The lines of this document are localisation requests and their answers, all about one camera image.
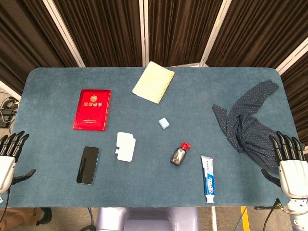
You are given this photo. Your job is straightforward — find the blue white toothpaste tube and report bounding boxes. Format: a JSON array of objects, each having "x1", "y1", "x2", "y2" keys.
[{"x1": 201, "y1": 155, "x2": 216, "y2": 204}]

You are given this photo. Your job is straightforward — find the black shoe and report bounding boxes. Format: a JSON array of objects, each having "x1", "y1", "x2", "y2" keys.
[{"x1": 35, "y1": 207, "x2": 53, "y2": 226}]

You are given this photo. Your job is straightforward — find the brown trouser leg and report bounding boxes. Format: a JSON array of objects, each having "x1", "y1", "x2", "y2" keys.
[{"x1": 0, "y1": 207, "x2": 44, "y2": 231}]

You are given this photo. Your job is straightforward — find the dark blue dotted cloth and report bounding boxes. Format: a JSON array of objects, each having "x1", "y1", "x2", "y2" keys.
[{"x1": 212, "y1": 79, "x2": 282, "y2": 174}]

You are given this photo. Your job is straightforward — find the black power adapter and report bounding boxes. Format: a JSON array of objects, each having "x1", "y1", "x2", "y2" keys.
[{"x1": 0, "y1": 108, "x2": 16, "y2": 128}]

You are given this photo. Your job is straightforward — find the lavender robot base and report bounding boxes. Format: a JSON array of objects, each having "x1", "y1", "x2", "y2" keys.
[{"x1": 96, "y1": 206, "x2": 200, "y2": 231}]

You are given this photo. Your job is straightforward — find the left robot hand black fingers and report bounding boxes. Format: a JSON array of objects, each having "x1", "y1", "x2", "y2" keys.
[{"x1": 0, "y1": 131, "x2": 37, "y2": 194}]

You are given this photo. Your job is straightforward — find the dark brown partition screen panel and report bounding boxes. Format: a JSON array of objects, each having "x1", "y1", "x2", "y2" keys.
[
  {"x1": 146, "y1": 0, "x2": 225, "y2": 67},
  {"x1": 0, "y1": 0, "x2": 79, "y2": 96},
  {"x1": 53, "y1": 0, "x2": 145, "y2": 68},
  {"x1": 206, "y1": 0, "x2": 308, "y2": 70}
]

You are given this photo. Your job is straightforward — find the black ink bottle red cap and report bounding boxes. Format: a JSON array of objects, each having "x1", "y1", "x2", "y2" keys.
[{"x1": 170, "y1": 142, "x2": 193, "y2": 166}]

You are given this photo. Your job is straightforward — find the yellow spiral notebook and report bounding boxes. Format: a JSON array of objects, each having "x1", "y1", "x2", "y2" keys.
[{"x1": 132, "y1": 61, "x2": 175, "y2": 104}]

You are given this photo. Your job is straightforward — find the black coiled cable bundle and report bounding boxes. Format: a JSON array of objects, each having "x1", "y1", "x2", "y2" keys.
[{"x1": 0, "y1": 95, "x2": 19, "y2": 111}]

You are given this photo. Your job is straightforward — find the white table leg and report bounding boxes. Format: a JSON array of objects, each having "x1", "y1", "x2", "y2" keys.
[{"x1": 211, "y1": 206, "x2": 218, "y2": 231}]

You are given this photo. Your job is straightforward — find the white plastic card holder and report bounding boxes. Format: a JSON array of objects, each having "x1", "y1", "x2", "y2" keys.
[{"x1": 115, "y1": 131, "x2": 137, "y2": 162}]

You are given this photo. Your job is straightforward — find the black cable with connector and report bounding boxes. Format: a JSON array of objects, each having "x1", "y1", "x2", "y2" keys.
[{"x1": 254, "y1": 198, "x2": 282, "y2": 231}]

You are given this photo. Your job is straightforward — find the red certificate book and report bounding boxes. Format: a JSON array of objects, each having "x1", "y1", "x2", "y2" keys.
[{"x1": 73, "y1": 89, "x2": 112, "y2": 131}]

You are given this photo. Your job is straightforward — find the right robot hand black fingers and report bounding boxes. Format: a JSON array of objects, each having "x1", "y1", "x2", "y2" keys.
[{"x1": 261, "y1": 131, "x2": 308, "y2": 198}]

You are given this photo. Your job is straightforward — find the black smartphone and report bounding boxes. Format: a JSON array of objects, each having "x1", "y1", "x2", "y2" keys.
[{"x1": 76, "y1": 146, "x2": 100, "y2": 185}]

